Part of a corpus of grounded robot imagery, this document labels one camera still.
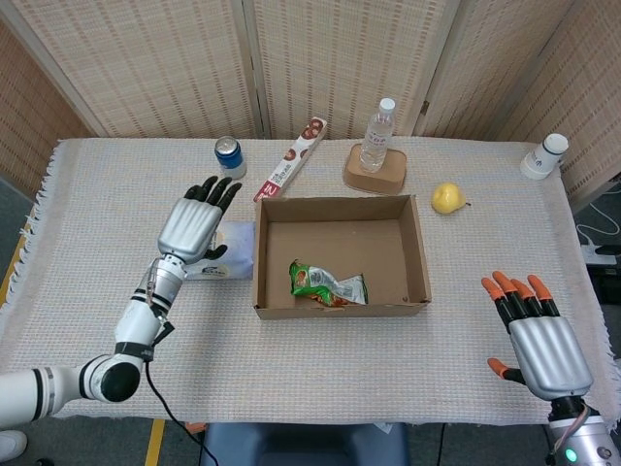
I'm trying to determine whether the white cylindrical container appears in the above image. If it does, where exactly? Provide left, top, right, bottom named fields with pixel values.
left=519, top=133, right=570, bottom=181

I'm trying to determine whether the white power strip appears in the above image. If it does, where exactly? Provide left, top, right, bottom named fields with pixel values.
left=581, top=245, right=621, bottom=266

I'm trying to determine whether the left black-fingered silver robot hand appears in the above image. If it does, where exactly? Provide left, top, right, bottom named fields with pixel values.
left=157, top=175, right=244, bottom=266

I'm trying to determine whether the blue soda can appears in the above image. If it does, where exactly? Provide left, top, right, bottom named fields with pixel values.
left=214, top=136, right=247, bottom=181

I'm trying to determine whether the yellow pear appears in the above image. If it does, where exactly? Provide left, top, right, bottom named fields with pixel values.
left=431, top=182, right=473, bottom=216

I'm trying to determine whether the long red-white wrap box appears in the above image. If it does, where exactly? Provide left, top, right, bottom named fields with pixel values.
left=252, top=116, right=328, bottom=204

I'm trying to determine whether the blue-and-white tissue pack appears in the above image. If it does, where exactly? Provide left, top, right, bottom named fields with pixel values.
left=183, top=220, right=256, bottom=282

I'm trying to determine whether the clear plastic water bottle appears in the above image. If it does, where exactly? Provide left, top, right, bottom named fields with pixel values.
left=358, top=97, right=398, bottom=173

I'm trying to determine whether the right orange-tipped silver robot hand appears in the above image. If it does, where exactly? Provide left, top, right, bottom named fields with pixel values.
left=480, top=270, right=594, bottom=402

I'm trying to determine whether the green snack packet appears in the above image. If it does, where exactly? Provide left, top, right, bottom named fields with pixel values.
left=289, top=259, right=368, bottom=308

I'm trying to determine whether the beige woven tablecloth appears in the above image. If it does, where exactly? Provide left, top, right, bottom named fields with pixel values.
left=0, top=138, right=621, bottom=428

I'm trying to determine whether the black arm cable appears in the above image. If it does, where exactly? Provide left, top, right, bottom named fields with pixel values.
left=144, top=317, right=220, bottom=466

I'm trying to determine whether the brown paper tray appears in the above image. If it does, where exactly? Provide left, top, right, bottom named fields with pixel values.
left=343, top=143, right=409, bottom=196

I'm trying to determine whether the cardboard box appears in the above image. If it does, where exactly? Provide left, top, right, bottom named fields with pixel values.
left=251, top=193, right=433, bottom=320

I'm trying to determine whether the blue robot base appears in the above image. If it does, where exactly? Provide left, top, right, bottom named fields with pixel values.
left=200, top=421, right=409, bottom=466

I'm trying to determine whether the white power cable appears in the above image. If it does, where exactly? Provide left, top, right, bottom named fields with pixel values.
left=575, top=180, right=621, bottom=250

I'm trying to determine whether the woven folding screen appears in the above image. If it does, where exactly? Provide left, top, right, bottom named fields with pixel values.
left=0, top=0, right=621, bottom=215

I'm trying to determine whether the white shoe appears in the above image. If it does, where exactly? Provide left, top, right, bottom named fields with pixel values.
left=0, top=429, right=28, bottom=460

